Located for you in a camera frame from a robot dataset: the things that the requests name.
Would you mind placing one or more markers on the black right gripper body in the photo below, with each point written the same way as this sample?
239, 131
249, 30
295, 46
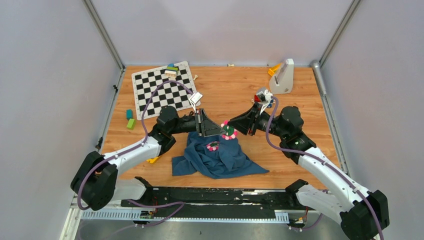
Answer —
261, 122

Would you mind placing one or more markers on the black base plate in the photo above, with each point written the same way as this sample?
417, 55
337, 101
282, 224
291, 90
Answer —
220, 202

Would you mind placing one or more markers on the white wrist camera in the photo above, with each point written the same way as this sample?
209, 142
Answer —
266, 96
194, 99

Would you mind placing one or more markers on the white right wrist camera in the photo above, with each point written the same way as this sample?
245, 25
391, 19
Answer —
266, 96

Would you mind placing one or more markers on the teal toy block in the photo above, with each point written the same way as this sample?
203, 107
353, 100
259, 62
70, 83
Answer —
129, 114

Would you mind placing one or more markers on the pink white flower brooch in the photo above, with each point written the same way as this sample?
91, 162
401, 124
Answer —
229, 132

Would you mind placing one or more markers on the stacked toy bricks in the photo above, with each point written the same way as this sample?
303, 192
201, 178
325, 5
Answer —
171, 71

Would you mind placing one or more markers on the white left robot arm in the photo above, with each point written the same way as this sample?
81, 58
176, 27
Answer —
96, 182

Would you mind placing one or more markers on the white slotted cable duct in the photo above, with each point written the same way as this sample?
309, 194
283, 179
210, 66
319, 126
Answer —
138, 214

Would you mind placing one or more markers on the orange toy piece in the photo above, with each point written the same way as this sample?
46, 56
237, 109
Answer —
272, 70

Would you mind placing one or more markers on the black white checkerboard mat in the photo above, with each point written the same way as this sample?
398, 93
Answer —
153, 90

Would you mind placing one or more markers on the blue garment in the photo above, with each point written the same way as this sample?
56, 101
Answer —
229, 161

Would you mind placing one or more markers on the white wedge stand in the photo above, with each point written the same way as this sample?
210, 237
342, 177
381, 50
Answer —
282, 81

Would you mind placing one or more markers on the green toy block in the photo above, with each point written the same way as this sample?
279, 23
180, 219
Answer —
131, 124

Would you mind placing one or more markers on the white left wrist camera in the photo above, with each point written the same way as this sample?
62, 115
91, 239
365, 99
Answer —
194, 99

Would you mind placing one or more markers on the yellow plastic frame toy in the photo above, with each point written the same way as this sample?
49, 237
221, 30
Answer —
153, 160

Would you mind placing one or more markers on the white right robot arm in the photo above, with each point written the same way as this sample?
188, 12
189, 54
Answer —
362, 214

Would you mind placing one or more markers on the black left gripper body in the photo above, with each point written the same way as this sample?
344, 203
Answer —
186, 124

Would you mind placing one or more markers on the colourful toy car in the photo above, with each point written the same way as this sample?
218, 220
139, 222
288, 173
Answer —
257, 99

